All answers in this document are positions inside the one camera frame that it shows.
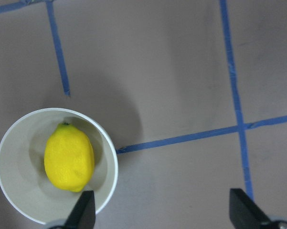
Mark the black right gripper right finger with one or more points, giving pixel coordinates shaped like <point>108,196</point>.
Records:
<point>245,214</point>

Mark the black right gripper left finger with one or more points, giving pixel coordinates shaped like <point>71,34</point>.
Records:
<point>83,215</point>

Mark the yellow lemon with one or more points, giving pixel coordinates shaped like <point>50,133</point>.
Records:
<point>69,158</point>

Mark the cream ceramic bowl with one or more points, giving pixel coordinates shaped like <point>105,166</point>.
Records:
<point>23,179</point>

